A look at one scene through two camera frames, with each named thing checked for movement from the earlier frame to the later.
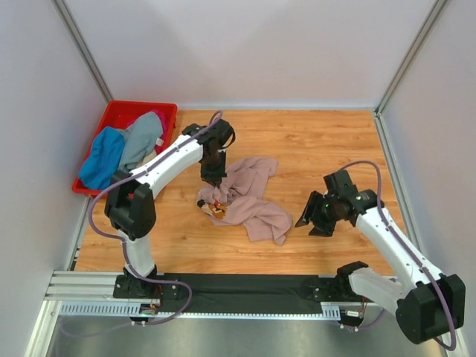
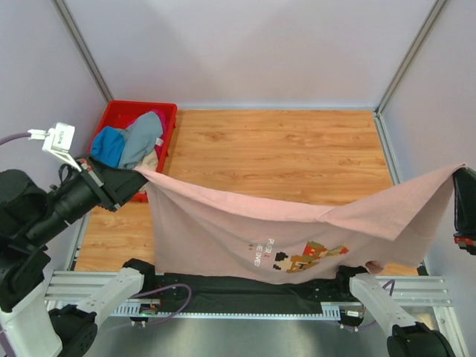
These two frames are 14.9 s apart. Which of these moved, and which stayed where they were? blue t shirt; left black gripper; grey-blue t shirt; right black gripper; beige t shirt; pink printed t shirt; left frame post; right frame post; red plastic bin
Moved: left black gripper; right black gripper; pink printed t shirt
Stayed: beige t shirt; left frame post; blue t shirt; grey-blue t shirt; right frame post; red plastic bin
